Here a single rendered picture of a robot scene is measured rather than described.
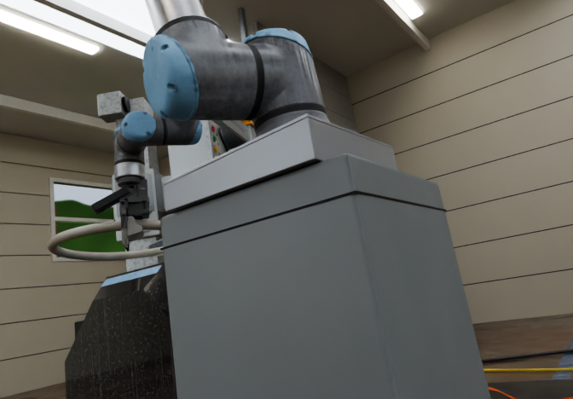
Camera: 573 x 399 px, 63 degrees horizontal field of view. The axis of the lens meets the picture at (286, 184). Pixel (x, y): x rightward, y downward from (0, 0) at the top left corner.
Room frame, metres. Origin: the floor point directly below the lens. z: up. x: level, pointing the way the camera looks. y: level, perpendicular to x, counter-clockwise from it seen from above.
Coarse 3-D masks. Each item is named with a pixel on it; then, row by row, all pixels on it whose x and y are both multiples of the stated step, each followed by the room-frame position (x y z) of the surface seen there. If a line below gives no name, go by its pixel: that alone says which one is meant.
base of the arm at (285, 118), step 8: (296, 104) 0.82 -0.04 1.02; (304, 104) 0.82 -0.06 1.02; (312, 104) 0.83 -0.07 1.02; (272, 112) 0.82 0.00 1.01; (280, 112) 0.82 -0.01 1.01; (288, 112) 0.81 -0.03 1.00; (296, 112) 0.81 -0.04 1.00; (304, 112) 0.82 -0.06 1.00; (312, 112) 0.83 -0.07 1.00; (320, 112) 0.84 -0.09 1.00; (264, 120) 0.83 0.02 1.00; (272, 120) 0.82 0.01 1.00; (280, 120) 0.82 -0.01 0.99; (288, 120) 0.81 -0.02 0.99; (328, 120) 0.86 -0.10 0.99; (256, 128) 0.86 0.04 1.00; (264, 128) 0.84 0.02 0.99; (272, 128) 0.82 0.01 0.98; (256, 136) 0.88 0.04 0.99
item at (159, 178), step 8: (160, 176) 2.71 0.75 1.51; (168, 176) 2.72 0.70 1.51; (112, 184) 2.70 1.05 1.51; (152, 184) 2.66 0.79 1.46; (160, 184) 2.70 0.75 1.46; (112, 192) 2.71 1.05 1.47; (152, 192) 2.65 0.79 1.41; (160, 192) 2.70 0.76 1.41; (152, 200) 2.65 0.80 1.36; (160, 200) 2.69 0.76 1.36; (152, 208) 2.65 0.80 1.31; (160, 208) 2.69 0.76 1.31
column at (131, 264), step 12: (132, 108) 2.69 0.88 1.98; (144, 108) 2.70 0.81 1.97; (120, 120) 2.69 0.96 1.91; (144, 156) 2.69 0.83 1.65; (156, 156) 2.86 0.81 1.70; (156, 168) 2.83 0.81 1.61; (144, 240) 2.69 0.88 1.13; (156, 240) 2.70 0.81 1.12; (132, 264) 2.69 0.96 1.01; (144, 264) 2.69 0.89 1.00
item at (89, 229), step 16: (96, 224) 1.33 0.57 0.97; (112, 224) 1.33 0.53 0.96; (144, 224) 1.37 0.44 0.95; (160, 224) 1.40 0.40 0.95; (64, 240) 1.37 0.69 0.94; (64, 256) 1.58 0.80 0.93; (80, 256) 1.65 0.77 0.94; (96, 256) 1.71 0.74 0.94; (112, 256) 1.75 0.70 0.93; (128, 256) 1.78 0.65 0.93; (144, 256) 1.79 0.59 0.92
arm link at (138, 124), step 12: (132, 120) 1.22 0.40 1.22; (144, 120) 1.23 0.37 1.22; (156, 120) 1.26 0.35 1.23; (120, 132) 1.25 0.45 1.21; (132, 132) 1.22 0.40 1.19; (144, 132) 1.23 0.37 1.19; (156, 132) 1.26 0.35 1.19; (120, 144) 1.29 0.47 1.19; (132, 144) 1.26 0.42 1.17; (144, 144) 1.28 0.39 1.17; (156, 144) 1.30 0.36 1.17
